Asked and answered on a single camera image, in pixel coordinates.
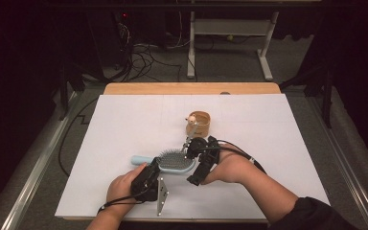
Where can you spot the dark computer tower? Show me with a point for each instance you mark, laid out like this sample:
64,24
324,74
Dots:
111,35

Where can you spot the white metal table frame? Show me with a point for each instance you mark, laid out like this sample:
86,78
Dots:
230,27

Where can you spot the person's black sleeve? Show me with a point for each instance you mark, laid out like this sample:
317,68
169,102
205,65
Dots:
316,215

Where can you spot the person's right hand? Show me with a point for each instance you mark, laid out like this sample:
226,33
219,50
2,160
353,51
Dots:
233,169

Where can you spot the white board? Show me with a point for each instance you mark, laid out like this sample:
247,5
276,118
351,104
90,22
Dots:
124,127

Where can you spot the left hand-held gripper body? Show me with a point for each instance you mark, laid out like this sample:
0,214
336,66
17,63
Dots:
145,187

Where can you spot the metal floor rail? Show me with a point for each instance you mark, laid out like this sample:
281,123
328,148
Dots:
348,166
41,163

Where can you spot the wooden table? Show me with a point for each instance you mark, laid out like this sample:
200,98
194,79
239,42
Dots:
172,88

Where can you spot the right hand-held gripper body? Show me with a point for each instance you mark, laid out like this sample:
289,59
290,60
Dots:
206,153

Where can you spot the small yellow ball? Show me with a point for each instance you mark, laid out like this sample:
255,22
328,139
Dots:
230,37

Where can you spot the person's left hand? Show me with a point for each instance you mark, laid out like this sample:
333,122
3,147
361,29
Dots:
123,190

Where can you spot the wooden cup with small figure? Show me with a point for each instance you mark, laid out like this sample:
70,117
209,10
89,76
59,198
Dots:
201,123

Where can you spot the black stand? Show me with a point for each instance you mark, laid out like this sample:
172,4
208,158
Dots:
64,92

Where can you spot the light blue hairbrush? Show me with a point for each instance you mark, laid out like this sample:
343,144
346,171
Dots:
174,161

